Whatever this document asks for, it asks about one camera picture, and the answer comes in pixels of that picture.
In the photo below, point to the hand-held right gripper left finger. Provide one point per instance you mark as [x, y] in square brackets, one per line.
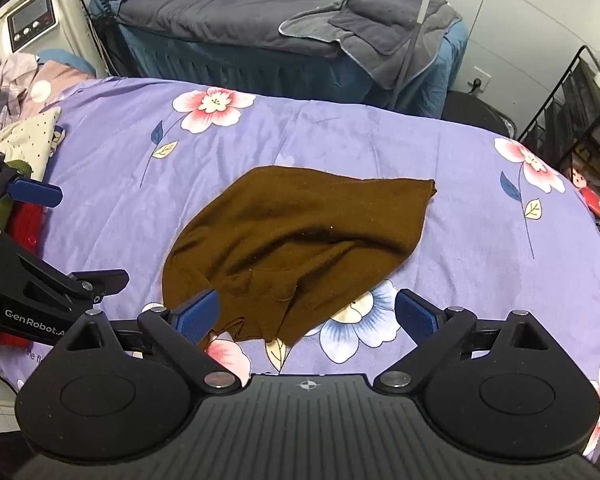
[200, 314]

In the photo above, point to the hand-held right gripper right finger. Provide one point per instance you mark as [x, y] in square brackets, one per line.
[415, 316]

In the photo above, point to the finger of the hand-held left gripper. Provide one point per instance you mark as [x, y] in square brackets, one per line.
[36, 193]
[102, 281]

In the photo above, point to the brown knitted garment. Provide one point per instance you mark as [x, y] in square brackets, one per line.
[290, 240]

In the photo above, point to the green cloth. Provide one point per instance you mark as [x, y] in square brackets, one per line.
[18, 167]

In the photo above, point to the red cloth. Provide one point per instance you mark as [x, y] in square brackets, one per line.
[27, 225]

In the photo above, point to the cream polka-dot cloth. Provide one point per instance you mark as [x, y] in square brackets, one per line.
[30, 135]

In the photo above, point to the purple floral bedsheet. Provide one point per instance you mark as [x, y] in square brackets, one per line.
[380, 150]

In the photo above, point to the white machine with display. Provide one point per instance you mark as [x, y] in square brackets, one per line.
[30, 15]

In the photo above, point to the black stool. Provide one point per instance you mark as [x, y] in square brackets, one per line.
[472, 110]

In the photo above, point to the red cartoon figure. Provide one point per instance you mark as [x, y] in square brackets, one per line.
[587, 187]

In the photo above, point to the massage bed with grey cover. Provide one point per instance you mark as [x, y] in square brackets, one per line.
[220, 15]

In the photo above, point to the black metal rack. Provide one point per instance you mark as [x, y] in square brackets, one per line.
[580, 110]

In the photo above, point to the grey towel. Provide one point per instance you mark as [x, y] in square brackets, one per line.
[380, 20]

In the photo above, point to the white wall socket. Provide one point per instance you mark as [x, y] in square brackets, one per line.
[480, 79]

